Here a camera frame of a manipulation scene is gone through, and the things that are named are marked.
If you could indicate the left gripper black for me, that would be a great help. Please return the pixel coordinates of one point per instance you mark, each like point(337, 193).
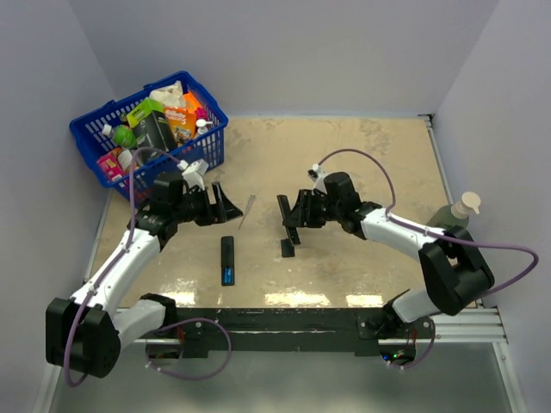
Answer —
point(227, 210)

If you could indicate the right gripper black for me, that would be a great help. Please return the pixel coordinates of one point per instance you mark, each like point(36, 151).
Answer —
point(302, 213)

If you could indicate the black battery cover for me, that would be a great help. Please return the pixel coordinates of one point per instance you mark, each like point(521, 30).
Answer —
point(287, 248)

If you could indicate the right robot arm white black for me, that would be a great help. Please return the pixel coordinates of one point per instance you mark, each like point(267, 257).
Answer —
point(454, 271)

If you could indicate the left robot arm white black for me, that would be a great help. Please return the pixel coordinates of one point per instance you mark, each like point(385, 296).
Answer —
point(87, 332)

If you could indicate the white pump bottle in basket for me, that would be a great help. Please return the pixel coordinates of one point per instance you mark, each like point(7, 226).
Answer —
point(203, 126)

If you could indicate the orange Gillette razor pack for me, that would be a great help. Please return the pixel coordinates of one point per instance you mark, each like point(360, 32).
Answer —
point(182, 124)

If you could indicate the green black razor box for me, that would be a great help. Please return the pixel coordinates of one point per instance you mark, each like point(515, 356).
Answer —
point(151, 129)

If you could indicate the orange pill bottle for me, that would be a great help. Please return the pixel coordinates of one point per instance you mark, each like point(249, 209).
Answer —
point(124, 159)

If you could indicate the blue plastic shopping basket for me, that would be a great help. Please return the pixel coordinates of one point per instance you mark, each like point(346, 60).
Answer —
point(87, 132)

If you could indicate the pink box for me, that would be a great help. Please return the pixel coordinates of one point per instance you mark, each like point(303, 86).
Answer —
point(110, 167)

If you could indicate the crumpled beige paper bag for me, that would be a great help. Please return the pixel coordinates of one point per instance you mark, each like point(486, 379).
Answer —
point(170, 96)

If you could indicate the green bottle white cap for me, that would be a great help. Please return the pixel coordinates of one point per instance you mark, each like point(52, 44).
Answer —
point(121, 135)

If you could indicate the green liquid soap pump bottle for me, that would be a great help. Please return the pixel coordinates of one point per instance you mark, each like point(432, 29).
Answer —
point(456, 214)

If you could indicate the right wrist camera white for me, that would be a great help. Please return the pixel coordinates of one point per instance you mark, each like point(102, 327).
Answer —
point(317, 175)

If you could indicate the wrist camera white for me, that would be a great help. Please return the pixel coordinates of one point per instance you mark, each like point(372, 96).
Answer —
point(196, 170)
point(317, 175)

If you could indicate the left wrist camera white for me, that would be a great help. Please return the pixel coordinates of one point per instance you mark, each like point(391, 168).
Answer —
point(196, 170)

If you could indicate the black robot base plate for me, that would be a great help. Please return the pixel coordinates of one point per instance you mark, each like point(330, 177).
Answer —
point(358, 331)

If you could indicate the aluminium frame rail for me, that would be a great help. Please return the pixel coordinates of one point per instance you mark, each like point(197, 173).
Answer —
point(472, 325)

